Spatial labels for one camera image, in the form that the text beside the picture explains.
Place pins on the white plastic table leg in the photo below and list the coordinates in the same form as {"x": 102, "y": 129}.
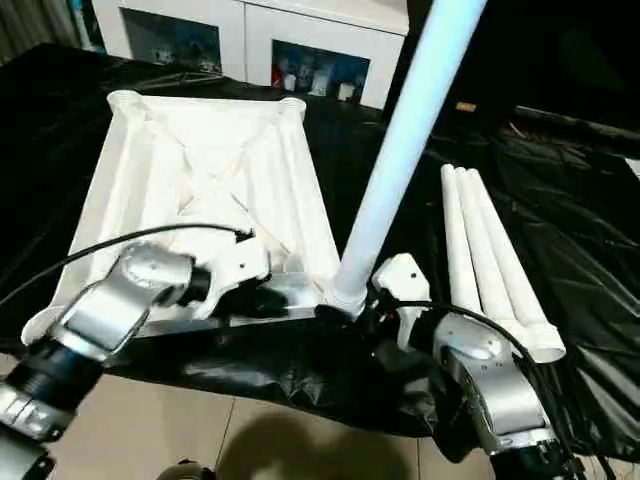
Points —
{"x": 505, "y": 260}
{"x": 457, "y": 240}
{"x": 400, "y": 150}
{"x": 480, "y": 240}

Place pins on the white plastic table top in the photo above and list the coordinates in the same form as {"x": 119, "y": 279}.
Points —
{"x": 150, "y": 175}

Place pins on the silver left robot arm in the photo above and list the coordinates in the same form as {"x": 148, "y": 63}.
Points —
{"x": 100, "y": 320}

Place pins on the dark robot foot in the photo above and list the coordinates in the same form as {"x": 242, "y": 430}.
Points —
{"x": 187, "y": 471}

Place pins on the black mat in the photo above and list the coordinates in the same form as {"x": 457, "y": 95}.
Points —
{"x": 550, "y": 250}

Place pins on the small yellow label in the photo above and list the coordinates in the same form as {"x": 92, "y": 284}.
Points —
{"x": 465, "y": 106}

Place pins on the white cabinet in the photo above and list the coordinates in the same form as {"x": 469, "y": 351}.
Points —
{"x": 250, "y": 30}

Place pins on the white flat board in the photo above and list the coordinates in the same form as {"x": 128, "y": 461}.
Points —
{"x": 634, "y": 167}

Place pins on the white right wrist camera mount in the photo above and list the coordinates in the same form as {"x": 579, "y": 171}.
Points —
{"x": 400, "y": 275}

